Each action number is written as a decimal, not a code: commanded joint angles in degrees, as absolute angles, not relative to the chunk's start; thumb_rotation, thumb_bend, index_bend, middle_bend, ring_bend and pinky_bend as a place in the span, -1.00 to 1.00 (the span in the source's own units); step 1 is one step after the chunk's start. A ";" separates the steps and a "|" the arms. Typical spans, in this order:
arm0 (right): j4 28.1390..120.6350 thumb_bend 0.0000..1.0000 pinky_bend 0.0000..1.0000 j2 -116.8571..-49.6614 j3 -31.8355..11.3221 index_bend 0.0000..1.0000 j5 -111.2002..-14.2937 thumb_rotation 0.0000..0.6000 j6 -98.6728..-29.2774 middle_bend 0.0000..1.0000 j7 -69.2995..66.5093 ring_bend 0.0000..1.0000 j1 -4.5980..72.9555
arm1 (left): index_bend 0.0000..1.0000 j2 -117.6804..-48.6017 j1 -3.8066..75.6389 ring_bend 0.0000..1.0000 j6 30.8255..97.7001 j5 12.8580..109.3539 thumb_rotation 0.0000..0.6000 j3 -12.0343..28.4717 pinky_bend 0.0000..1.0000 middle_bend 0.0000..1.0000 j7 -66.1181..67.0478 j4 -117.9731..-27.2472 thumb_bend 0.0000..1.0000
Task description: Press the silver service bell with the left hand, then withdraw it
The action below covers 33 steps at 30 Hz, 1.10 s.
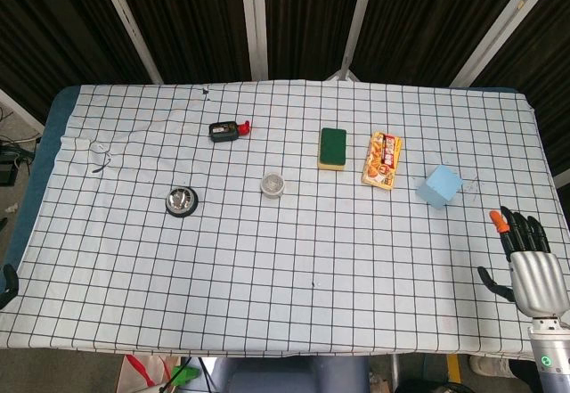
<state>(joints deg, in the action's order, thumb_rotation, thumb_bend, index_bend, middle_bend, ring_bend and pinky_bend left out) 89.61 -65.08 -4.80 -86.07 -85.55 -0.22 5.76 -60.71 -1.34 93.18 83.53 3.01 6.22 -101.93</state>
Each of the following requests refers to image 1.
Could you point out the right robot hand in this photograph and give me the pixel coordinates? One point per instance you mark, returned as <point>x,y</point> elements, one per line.
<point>534,286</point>

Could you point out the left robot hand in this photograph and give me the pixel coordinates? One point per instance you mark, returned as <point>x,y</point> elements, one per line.
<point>9,284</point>

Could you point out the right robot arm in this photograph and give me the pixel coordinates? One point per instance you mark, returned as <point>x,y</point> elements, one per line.
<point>552,357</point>

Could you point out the white shoe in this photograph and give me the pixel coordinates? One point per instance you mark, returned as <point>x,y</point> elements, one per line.
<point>490,366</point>

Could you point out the blue padded table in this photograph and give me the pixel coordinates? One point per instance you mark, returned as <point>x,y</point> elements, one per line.
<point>35,157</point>

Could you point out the light blue foam block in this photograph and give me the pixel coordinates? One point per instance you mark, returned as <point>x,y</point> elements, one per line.
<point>439,185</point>

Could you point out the red and white bag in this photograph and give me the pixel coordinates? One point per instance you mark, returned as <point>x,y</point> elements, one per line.
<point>140,373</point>

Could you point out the green object under table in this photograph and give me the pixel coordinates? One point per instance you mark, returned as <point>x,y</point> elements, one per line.
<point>184,373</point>

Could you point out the orange snack box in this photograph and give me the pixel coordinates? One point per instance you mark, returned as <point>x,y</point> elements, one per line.
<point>382,160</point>

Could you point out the green and yellow sponge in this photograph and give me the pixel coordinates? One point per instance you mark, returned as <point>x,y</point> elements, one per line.
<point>332,149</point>

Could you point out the white checkered tablecloth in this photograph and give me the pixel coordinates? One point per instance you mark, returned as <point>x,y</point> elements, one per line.
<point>267,241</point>

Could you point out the black tape measure red clip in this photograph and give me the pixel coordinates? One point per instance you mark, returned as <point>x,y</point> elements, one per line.
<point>227,130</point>

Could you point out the white partition frame post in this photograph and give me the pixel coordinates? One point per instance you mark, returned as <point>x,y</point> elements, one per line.
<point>356,23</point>
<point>494,32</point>
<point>129,23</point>
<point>254,23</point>

